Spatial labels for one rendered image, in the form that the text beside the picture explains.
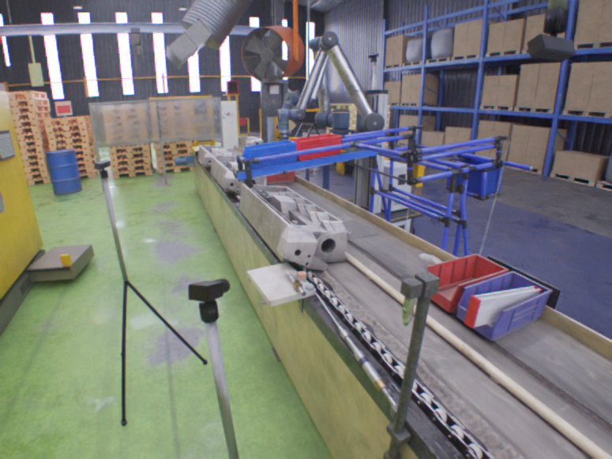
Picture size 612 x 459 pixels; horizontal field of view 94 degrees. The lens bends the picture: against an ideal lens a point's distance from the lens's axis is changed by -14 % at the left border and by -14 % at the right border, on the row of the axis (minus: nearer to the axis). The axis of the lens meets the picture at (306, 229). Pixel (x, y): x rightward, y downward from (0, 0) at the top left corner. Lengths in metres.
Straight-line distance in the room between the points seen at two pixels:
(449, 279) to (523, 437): 0.80
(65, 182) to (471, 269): 7.55
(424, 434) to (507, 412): 0.28
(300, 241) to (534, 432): 1.13
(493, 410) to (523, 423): 0.08
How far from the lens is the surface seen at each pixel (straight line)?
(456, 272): 1.67
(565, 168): 10.51
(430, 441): 0.99
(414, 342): 0.79
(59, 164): 8.01
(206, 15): 8.68
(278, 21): 12.52
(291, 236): 1.55
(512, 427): 1.13
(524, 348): 1.43
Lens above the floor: 1.55
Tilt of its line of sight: 21 degrees down
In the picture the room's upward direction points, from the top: straight up
